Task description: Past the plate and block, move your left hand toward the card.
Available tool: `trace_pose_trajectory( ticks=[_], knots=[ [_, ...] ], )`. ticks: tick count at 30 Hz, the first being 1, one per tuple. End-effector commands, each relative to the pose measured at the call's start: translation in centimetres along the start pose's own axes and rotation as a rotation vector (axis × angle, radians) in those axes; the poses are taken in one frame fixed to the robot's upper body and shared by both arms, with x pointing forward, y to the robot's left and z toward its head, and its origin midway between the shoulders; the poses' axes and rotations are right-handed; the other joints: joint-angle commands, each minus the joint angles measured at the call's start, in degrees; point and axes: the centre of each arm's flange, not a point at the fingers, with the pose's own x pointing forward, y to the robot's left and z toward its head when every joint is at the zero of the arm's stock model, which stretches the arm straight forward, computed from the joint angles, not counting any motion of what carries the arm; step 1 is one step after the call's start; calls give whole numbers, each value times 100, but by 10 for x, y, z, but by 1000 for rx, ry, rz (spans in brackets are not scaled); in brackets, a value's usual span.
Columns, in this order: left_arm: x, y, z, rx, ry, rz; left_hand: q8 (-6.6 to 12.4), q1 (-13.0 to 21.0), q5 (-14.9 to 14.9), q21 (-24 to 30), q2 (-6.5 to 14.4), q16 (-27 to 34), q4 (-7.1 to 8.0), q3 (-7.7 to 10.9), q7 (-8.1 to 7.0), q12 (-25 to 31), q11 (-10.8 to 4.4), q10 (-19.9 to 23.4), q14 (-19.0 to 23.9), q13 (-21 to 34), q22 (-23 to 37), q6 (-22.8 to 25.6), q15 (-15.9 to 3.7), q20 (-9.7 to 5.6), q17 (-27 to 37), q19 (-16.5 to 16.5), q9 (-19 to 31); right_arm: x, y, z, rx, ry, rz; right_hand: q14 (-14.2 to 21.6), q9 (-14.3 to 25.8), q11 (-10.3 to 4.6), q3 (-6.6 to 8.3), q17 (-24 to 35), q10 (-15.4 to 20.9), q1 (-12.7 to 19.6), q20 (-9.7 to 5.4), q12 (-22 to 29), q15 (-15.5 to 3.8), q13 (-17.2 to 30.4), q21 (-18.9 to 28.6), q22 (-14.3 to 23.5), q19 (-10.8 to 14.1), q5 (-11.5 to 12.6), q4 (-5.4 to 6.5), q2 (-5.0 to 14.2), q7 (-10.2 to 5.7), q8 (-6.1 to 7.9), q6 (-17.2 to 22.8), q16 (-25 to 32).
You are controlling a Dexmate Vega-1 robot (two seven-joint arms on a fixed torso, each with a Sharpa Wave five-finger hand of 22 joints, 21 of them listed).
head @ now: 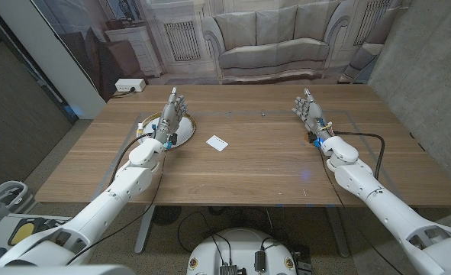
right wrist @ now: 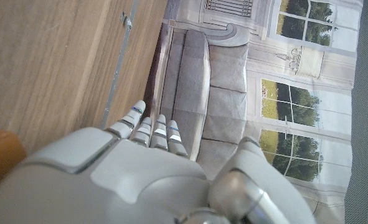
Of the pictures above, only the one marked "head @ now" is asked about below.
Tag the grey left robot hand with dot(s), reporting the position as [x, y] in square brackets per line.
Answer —
[169, 116]

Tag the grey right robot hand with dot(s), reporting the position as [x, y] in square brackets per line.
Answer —
[313, 112]

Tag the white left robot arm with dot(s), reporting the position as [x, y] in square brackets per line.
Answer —
[107, 202]

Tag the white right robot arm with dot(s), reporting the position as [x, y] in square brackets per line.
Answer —
[362, 179]

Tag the silver plate with gold rim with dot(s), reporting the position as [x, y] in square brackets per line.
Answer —
[187, 130]

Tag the white card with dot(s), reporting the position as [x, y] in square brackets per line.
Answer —
[216, 143]

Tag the white power strip box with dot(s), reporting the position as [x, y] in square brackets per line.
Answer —
[129, 85]

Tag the printed sofa room backdrop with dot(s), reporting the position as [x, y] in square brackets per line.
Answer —
[274, 38]

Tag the grey table leg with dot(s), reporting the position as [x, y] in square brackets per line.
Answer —
[337, 233]
[145, 229]

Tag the white robot torso base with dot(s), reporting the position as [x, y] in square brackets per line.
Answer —
[240, 248]

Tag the white plastic basket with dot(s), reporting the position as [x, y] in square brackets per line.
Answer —
[9, 195]

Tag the yellow foot pedal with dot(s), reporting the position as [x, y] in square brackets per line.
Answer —
[23, 231]

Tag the white floor board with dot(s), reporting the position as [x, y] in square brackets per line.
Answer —
[4, 226]

